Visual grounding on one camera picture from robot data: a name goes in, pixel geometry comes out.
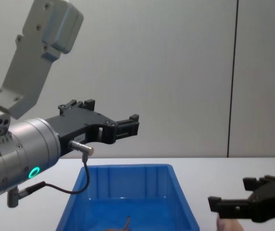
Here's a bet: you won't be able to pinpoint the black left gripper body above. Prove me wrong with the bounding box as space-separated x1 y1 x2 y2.
46 110 116 159

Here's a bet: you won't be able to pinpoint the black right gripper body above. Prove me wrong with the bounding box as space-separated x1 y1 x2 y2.
247 176 275 223

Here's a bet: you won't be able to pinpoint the pale pink rounded object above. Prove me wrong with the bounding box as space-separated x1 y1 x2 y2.
216 215 244 231

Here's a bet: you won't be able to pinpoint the thin dark cable, silver plugs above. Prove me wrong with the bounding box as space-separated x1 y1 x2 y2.
7 141 95 208

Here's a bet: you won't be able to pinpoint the blue plastic bin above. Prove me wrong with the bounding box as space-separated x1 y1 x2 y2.
55 164 200 231

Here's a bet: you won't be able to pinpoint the small brown stemmed object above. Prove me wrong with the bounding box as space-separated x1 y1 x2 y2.
105 215 132 231

